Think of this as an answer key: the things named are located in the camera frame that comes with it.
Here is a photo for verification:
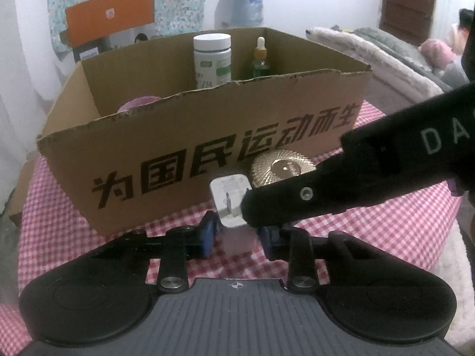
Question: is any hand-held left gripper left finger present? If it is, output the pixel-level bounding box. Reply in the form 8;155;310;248
91;211;219;294

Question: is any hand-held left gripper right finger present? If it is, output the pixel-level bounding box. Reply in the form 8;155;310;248
259;224;359;294

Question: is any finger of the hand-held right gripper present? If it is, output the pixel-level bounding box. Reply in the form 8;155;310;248
241;156;354;228

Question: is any white charger plug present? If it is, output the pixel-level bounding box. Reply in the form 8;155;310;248
210;174;257;256

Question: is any brown cardboard box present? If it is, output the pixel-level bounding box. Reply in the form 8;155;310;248
36;27;373;237

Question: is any green dropper bottle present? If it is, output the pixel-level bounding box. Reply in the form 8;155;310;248
250;36;272;80

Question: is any purple plastic lid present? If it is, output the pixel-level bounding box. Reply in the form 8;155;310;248
118;96;162;114

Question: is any white plastic bottle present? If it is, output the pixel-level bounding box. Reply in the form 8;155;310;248
193;33;233;90

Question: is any pink checked tablecloth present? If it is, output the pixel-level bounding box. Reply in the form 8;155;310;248
15;100;465;306

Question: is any white fluffy blanket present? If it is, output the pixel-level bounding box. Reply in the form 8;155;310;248
306;26;444;101

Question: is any grey blanket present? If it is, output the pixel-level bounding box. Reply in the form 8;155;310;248
352;26;470;90

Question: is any brown door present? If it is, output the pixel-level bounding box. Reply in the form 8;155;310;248
379;0;439;46

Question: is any blue water jug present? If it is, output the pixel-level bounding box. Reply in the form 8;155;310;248
229;0;266;25

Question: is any floral hanging cloth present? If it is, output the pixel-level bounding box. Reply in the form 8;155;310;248
46;0;220;60

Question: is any printed carton with orange flap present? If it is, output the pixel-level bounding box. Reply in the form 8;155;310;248
59;0;157;63

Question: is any white curtain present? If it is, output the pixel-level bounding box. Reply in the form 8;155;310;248
0;0;64;151

